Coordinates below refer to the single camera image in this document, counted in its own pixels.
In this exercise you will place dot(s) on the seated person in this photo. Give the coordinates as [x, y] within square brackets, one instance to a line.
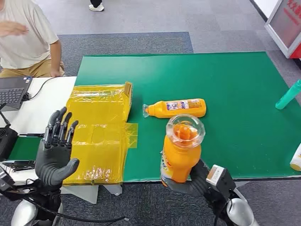
[26, 43]

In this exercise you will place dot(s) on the walking person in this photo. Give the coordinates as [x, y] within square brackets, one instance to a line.
[96, 6]

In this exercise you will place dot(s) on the black box device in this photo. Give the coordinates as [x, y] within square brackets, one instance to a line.
[7, 142]

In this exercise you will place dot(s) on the small green conveyor belt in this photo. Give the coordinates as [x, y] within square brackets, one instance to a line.
[24, 148]

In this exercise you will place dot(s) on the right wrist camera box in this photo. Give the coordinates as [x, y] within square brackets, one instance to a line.
[219, 179]

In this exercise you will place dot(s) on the grey laptop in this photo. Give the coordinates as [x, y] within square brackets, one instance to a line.
[13, 92]

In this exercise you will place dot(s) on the white table foot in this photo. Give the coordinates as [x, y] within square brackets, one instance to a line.
[114, 189]
[242, 183]

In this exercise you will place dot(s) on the teal plastic bottle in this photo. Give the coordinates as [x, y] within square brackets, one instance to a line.
[288, 96]

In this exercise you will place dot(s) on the white red sign stand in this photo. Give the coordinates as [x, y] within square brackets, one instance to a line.
[284, 25]

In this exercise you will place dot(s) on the orange bottle with clear cap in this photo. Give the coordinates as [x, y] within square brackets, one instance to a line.
[179, 159]
[179, 109]

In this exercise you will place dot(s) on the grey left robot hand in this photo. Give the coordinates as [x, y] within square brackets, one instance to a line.
[53, 165]

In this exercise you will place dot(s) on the yellow plastic wrapped sheet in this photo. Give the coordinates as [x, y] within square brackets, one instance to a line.
[99, 115]

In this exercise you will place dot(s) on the green table mat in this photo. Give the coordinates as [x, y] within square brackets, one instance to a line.
[223, 81]

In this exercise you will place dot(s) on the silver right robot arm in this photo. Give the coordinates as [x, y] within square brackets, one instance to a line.
[241, 212]

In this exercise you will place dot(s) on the white and yellow bottle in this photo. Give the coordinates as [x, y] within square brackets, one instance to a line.
[296, 159]

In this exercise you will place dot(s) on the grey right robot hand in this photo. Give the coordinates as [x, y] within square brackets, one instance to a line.
[200, 184]

